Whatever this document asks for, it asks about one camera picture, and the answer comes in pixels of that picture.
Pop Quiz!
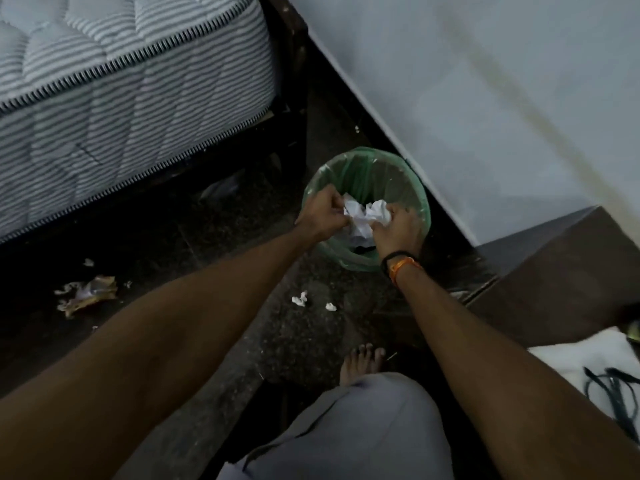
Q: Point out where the green-lined trash bin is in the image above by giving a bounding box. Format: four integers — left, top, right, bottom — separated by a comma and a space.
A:
301, 147, 432, 273

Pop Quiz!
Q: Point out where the orange wristband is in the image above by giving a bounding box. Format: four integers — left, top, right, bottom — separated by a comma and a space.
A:
389, 257, 422, 287

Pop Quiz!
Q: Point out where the person's left forearm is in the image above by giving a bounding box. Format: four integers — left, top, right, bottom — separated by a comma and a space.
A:
0, 226, 314, 480

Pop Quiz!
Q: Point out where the person's right forearm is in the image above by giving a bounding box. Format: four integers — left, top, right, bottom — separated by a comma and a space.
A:
394, 265, 640, 480

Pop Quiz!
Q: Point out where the person's bare foot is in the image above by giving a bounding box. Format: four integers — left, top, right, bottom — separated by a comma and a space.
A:
339, 344, 387, 387

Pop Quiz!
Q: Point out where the dark brown wooden furniture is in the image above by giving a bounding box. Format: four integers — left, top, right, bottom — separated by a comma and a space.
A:
465, 206, 640, 349

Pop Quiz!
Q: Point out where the person's right hand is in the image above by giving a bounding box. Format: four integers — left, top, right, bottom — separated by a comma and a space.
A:
369, 203, 425, 261

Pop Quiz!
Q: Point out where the dark wooden bed frame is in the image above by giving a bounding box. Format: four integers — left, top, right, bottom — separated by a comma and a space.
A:
150, 0, 310, 195

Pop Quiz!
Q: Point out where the white cloth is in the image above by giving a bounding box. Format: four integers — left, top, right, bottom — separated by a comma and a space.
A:
528, 327, 640, 435

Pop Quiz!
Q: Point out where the crumpled yellowish wrapper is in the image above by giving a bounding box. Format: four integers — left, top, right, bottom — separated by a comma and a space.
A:
54, 275, 118, 319

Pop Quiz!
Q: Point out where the person's left hand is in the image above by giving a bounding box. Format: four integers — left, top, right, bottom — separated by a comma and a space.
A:
294, 184, 352, 243

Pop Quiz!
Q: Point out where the striped grey white mattress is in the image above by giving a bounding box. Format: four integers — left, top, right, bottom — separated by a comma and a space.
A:
0, 0, 278, 242

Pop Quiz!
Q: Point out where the dark green strap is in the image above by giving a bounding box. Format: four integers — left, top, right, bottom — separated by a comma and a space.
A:
583, 367, 640, 444

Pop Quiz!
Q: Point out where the white paper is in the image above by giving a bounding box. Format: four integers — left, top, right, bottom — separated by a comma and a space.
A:
342, 193, 392, 239

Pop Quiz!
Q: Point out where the person's grey trouser leg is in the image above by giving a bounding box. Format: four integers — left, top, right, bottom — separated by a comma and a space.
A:
216, 372, 455, 480

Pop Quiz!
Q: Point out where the black wristband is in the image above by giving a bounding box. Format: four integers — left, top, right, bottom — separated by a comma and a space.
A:
380, 250, 420, 276

